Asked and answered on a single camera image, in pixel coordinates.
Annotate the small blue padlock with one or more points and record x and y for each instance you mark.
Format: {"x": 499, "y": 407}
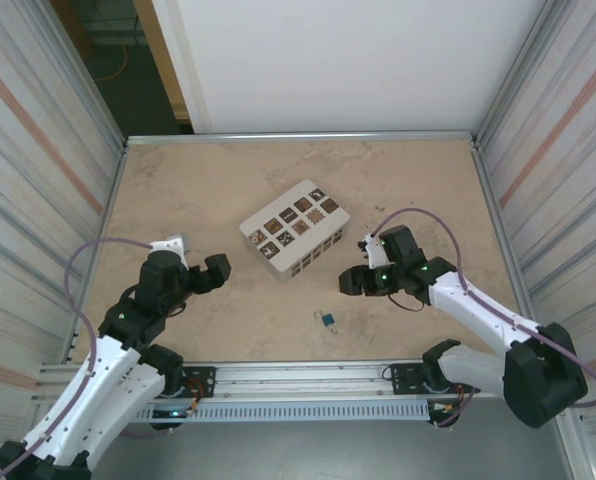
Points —
{"x": 328, "y": 319}

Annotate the white box with brown tiles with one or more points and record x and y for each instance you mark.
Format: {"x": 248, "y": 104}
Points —
{"x": 293, "y": 227}

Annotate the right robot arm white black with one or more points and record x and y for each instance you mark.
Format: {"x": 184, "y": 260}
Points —
{"x": 543, "y": 385}

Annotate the black controller board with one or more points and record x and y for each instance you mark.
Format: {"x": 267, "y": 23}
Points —
{"x": 445, "y": 412}
{"x": 170, "y": 419}

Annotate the aluminium table edge profile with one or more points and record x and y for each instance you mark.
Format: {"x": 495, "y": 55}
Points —
{"x": 298, "y": 138}

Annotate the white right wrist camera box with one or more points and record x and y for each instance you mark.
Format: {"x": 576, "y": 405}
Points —
{"x": 376, "y": 252}

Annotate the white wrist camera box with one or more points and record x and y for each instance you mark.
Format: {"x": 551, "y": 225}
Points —
{"x": 170, "y": 246}
{"x": 376, "y": 252}

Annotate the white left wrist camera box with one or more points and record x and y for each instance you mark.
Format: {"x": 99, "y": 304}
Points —
{"x": 170, "y": 246}

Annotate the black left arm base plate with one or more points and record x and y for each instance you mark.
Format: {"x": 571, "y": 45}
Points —
{"x": 203, "y": 382}

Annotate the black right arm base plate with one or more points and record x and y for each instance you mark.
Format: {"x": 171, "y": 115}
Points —
{"x": 405, "y": 377}

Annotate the aluminium mounting rail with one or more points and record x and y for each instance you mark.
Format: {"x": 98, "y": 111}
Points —
{"x": 298, "y": 380}

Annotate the wooden door frame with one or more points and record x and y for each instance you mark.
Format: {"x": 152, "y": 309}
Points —
{"x": 160, "y": 60}

